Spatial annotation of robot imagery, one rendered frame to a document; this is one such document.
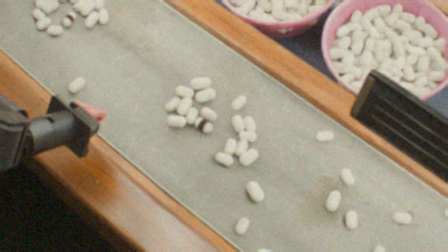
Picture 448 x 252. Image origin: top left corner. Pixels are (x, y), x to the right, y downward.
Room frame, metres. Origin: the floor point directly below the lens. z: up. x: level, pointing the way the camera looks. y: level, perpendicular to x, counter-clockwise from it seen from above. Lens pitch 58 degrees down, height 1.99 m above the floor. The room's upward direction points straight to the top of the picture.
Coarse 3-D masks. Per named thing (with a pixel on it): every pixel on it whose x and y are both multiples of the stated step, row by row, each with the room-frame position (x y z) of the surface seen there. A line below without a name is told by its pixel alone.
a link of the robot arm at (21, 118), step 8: (0, 96) 0.63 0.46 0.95; (0, 104) 0.61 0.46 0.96; (8, 104) 0.61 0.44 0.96; (16, 104) 0.62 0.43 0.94; (0, 112) 0.56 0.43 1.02; (8, 112) 0.57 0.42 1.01; (16, 112) 0.57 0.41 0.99; (24, 112) 0.60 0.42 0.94; (0, 120) 0.54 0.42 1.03; (8, 120) 0.54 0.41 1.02; (16, 120) 0.55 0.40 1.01; (24, 120) 0.56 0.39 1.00; (24, 128) 0.55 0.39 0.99; (24, 136) 0.54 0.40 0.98; (24, 144) 0.53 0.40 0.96; (16, 152) 0.52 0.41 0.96; (16, 160) 0.51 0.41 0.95; (0, 168) 0.49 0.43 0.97; (8, 168) 0.50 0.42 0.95
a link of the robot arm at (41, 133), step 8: (32, 120) 0.58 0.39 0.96; (40, 120) 0.58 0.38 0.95; (48, 120) 0.59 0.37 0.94; (32, 128) 0.56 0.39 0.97; (40, 128) 0.57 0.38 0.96; (48, 128) 0.57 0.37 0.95; (32, 136) 0.55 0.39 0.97; (40, 136) 0.55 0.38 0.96; (48, 136) 0.56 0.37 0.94; (32, 144) 0.54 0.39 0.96; (40, 144) 0.54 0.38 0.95; (48, 144) 0.55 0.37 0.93; (24, 152) 0.53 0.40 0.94; (32, 152) 0.53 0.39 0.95; (40, 152) 0.54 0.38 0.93
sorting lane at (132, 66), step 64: (0, 0) 1.00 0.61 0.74; (128, 0) 0.99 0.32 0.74; (64, 64) 0.83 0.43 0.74; (128, 64) 0.83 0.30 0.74; (192, 64) 0.83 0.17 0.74; (128, 128) 0.69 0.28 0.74; (192, 128) 0.69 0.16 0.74; (256, 128) 0.69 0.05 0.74; (320, 128) 0.69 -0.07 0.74; (192, 192) 0.56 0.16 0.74; (320, 192) 0.57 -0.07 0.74; (384, 192) 0.56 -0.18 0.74
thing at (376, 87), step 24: (360, 96) 0.55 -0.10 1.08; (384, 96) 0.54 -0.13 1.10; (408, 96) 0.53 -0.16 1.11; (360, 120) 0.53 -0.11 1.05; (384, 120) 0.52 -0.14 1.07; (408, 120) 0.51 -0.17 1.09; (432, 120) 0.50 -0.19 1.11; (408, 144) 0.49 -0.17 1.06; (432, 144) 0.48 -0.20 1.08; (432, 168) 0.46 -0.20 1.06
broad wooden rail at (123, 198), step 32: (0, 64) 0.81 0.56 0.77; (32, 96) 0.74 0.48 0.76; (32, 160) 0.63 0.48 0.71; (64, 160) 0.61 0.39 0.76; (96, 160) 0.61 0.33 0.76; (64, 192) 0.58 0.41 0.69; (96, 192) 0.55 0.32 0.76; (128, 192) 0.55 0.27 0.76; (160, 192) 0.56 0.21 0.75; (96, 224) 0.53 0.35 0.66; (128, 224) 0.49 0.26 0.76; (160, 224) 0.49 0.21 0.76; (192, 224) 0.49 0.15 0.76
